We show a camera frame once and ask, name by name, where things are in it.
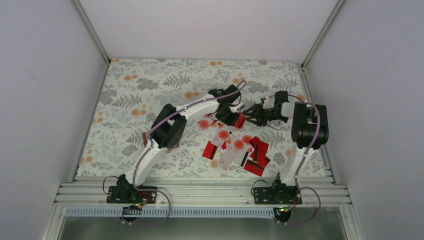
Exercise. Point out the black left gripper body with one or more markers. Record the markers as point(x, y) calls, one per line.
point(225, 117)

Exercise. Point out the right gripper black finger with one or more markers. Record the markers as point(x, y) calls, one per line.
point(254, 110)
point(258, 121)

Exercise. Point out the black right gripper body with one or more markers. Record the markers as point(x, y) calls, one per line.
point(269, 115)

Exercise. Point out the red card with gold logo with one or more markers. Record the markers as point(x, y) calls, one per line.
point(239, 124)

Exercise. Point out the white card red circle top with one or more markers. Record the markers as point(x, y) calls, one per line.
point(204, 124)

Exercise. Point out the white card red circle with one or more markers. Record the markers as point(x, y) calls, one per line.
point(238, 145)
point(204, 124)
point(221, 135)

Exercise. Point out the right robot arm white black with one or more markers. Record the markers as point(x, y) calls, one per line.
point(309, 131)

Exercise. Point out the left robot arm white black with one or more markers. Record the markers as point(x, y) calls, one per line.
point(168, 128)

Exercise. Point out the white card red circle middle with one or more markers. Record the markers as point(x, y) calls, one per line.
point(221, 135)

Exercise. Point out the white card red circle centre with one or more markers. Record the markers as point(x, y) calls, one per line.
point(238, 145)

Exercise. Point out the dark red card right upper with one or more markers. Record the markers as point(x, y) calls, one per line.
point(260, 149)

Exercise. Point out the dark red card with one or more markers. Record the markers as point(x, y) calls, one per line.
point(260, 149)
point(256, 168)

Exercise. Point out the red card black stripe left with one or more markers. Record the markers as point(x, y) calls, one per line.
point(210, 151)

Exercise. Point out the white card black stripe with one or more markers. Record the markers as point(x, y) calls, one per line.
point(240, 158)

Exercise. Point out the white card pale pattern bottom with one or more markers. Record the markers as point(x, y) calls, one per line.
point(226, 160)

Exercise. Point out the dark red card bottom right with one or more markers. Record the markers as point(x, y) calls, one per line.
point(256, 168)

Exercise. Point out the floral patterned table mat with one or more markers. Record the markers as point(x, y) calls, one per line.
point(135, 91)

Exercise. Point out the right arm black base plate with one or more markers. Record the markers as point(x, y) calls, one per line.
point(285, 195)

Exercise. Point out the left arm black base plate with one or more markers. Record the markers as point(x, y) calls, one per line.
point(117, 196)

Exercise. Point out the aluminium rail frame front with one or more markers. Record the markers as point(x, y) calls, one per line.
point(207, 192)

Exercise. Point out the slotted grey cable duct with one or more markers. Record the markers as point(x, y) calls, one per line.
point(175, 212)

